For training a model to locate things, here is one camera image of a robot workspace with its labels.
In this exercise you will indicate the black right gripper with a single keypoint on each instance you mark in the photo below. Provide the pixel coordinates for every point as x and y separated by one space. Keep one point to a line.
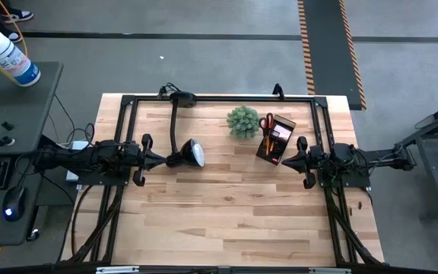
313 161

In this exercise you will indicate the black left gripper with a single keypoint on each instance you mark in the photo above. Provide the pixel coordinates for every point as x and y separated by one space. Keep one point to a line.
137 158

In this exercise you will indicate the small red eraser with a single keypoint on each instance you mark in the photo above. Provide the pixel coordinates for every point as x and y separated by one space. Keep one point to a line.
275 160

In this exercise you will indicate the yellow pencil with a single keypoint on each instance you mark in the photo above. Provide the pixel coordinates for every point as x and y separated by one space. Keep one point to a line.
267 146
272 146

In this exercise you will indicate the pink sticky notes pad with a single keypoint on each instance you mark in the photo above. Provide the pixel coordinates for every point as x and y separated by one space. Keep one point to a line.
281 132

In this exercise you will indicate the black desk lamp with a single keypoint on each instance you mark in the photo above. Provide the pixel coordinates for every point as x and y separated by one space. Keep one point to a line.
192 152

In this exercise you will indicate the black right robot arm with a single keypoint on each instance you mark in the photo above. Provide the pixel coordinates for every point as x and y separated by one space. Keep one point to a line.
375 158

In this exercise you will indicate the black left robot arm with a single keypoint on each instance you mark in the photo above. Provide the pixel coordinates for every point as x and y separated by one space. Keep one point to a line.
86 160

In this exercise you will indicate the black mesh desk organizer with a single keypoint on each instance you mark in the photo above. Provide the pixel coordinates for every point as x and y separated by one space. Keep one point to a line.
285 150

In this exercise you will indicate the green potted plant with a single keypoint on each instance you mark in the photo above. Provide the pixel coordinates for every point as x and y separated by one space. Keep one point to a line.
243 122

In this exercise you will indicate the white power adapter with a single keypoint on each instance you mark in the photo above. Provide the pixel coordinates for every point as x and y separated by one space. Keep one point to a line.
79 145

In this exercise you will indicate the silver hinge plate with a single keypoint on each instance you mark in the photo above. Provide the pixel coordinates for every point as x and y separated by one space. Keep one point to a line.
329 271
116 270

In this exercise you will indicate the black side desk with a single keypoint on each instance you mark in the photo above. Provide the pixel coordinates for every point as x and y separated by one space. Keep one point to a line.
21 110

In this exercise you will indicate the desk caster wheel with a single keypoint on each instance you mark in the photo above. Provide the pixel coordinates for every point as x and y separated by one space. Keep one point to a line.
32 234

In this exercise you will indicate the black computer mouse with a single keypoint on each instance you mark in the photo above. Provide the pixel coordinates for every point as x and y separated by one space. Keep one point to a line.
13 203

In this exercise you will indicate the black desk knob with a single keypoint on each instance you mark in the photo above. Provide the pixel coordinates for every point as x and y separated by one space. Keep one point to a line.
8 125
1 141

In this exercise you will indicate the white wipes canister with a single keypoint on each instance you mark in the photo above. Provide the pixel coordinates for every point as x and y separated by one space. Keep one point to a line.
6 57

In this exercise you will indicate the person's shoe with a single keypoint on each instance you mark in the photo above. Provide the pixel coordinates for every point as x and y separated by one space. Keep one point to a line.
14 37
19 16

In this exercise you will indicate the black bracket clamp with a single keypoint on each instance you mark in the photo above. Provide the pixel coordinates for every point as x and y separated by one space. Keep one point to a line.
278 92

